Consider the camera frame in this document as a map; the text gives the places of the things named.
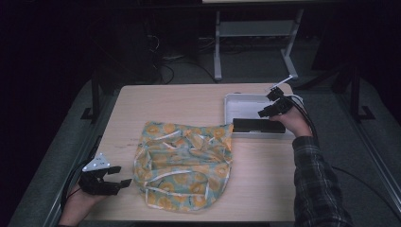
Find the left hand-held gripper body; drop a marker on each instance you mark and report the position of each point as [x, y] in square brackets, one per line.
[94, 184]

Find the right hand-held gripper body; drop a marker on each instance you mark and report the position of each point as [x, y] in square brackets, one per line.
[282, 104]

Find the long black box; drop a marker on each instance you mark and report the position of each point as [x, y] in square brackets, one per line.
[258, 125]

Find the white plastic tray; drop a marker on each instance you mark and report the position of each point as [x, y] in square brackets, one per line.
[246, 108]

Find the yellow floral cloth bag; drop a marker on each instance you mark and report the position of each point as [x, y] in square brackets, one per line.
[183, 164]

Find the person's right hand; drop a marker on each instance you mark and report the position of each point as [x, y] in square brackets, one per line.
[293, 123]

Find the person's left hand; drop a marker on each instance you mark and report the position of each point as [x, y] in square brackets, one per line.
[75, 208]

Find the black metal stand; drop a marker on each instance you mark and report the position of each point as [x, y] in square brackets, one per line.
[356, 94]
[95, 101]

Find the white metal leg table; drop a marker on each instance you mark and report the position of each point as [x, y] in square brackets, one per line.
[255, 28]

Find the aluminium rail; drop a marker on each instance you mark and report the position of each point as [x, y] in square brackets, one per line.
[63, 189]
[375, 157]

